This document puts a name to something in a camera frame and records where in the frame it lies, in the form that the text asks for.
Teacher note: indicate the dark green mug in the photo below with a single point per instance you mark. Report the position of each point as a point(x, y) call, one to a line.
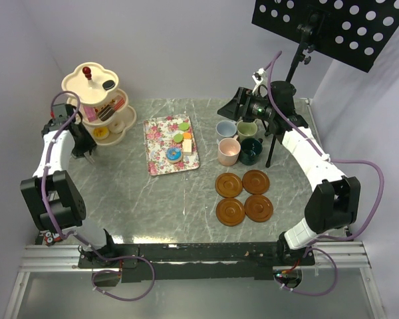
point(251, 150)

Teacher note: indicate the cream three-tier dessert stand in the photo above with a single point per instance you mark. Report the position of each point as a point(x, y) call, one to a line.
point(86, 81)

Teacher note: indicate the aluminium frame rail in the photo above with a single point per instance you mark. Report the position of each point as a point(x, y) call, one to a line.
point(38, 258)

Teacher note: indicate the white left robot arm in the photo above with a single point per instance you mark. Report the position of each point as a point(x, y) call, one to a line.
point(53, 200)

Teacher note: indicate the pink sprinkled toy donut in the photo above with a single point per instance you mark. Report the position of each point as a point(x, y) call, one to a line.
point(116, 127)

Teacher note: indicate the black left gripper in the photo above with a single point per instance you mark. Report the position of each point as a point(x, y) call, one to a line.
point(89, 143)

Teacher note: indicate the light green mug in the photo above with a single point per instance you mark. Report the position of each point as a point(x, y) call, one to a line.
point(246, 130)

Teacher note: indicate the orange toy macaron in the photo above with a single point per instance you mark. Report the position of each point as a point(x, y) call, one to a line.
point(187, 136)

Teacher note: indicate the floral serving tray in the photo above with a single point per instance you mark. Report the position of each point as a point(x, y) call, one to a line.
point(170, 145)

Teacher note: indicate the cream toy wafer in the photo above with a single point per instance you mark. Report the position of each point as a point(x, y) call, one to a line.
point(187, 147)

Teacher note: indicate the yellow toy tart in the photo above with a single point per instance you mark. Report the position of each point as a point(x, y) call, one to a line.
point(101, 133)

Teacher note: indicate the blue frosted toy donut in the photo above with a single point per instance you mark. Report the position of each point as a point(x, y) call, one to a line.
point(174, 155)

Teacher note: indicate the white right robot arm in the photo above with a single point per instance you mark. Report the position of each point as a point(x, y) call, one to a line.
point(334, 200)

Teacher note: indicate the pink mug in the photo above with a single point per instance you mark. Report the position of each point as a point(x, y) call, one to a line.
point(228, 151)

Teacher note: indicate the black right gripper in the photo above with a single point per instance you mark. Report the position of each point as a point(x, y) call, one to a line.
point(245, 97)

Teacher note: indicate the pink toy popsicle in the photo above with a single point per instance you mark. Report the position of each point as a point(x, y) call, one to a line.
point(90, 114)

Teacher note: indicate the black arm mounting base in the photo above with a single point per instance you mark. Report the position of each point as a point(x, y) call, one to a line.
point(188, 261)

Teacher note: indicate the pink toy cake slice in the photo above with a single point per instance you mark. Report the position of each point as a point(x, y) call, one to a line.
point(117, 102)

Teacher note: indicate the black toy cookie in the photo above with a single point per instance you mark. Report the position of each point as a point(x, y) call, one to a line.
point(108, 85)

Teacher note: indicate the black perforated calibration board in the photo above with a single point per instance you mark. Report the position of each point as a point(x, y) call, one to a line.
point(353, 32)

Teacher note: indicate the metal serving tongs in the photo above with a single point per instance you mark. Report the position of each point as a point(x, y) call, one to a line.
point(88, 157)

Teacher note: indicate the chocolate layer toy cake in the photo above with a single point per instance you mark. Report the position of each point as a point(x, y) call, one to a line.
point(105, 112)

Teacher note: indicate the light blue mug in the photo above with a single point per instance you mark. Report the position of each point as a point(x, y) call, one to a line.
point(225, 129)

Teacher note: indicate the green toy macaron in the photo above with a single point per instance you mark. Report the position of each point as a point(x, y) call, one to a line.
point(184, 126)
point(178, 138)

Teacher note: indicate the brown wooden coaster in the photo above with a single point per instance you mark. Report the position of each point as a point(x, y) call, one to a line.
point(258, 208)
point(230, 212)
point(256, 182)
point(228, 185)

